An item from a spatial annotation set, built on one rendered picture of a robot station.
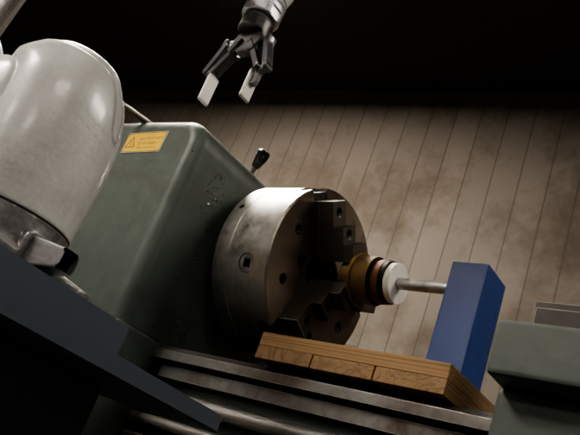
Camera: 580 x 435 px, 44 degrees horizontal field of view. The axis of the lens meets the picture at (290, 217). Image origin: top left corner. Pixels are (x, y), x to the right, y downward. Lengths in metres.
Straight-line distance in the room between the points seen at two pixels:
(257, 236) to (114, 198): 0.29
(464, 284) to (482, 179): 2.69
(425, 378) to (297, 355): 0.20
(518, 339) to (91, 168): 0.48
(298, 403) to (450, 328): 0.25
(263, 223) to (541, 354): 0.61
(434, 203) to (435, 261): 0.34
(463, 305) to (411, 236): 2.63
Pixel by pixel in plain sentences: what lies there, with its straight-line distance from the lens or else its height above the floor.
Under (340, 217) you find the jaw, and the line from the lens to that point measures 1.27.
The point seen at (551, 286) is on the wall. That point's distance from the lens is 3.45.
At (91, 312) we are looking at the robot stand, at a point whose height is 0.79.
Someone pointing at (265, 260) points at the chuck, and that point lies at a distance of 1.18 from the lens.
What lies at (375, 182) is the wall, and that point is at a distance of 3.98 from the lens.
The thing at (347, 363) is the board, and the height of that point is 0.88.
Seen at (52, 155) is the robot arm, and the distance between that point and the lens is 0.80.
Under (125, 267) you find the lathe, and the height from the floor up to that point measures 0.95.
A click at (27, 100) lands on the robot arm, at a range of 0.82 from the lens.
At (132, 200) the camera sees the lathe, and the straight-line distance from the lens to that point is 1.30.
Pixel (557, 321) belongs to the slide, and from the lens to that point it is 0.84.
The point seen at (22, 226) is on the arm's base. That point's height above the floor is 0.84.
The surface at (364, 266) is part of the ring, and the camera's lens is 1.21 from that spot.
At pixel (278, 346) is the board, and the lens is 1.05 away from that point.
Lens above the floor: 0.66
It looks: 22 degrees up
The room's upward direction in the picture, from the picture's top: 21 degrees clockwise
